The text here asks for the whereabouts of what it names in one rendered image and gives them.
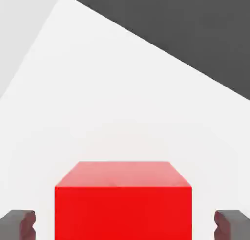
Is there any small red cube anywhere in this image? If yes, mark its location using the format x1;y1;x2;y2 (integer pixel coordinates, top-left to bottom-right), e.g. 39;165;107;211
54;161;192;240

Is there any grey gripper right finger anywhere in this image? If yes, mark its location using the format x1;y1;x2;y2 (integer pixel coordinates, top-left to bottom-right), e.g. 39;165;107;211
214;209;250;240

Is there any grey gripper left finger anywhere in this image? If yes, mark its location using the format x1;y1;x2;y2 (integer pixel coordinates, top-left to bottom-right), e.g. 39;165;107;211
0;209;37;240

